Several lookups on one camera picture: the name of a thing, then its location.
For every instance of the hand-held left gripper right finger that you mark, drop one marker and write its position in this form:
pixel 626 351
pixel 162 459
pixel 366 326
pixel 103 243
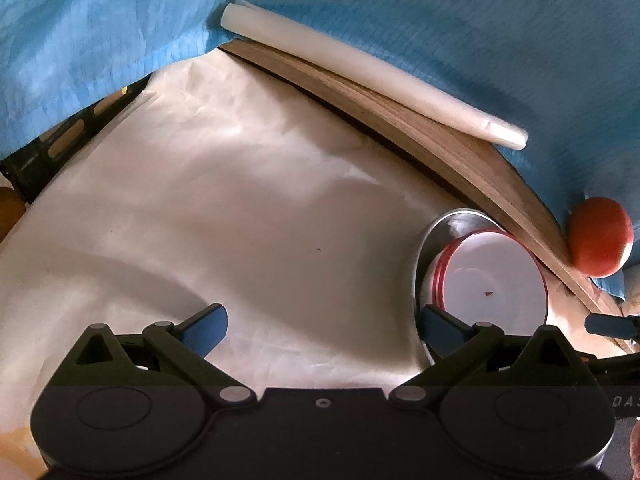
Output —
pixel 440 331

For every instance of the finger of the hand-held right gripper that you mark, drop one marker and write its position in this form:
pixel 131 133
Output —
pixel 610 326

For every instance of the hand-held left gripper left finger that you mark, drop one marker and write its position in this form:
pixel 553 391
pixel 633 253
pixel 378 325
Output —
pixel 206 330

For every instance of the red rimmed white plate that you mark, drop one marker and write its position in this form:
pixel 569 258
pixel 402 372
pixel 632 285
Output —
pixel 495 280

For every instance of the steel plate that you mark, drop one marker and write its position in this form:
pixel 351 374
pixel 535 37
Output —
pixel 450 225

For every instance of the red round ball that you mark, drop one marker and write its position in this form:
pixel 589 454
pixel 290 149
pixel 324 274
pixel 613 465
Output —
pixel 600 235

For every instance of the white paper sheet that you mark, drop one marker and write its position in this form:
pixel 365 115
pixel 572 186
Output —
pixel 225 210

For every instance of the rounded wooden block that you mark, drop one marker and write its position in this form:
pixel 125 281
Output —
pixel 9 212

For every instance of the black slotted crate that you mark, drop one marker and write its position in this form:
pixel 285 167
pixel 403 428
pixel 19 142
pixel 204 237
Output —
pixel 65 135

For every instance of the white foam tube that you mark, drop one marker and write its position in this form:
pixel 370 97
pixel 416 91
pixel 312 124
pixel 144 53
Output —
pixel 360 65

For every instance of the blue striped cloth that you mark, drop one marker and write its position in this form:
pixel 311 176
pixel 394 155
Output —
pixel 450 35

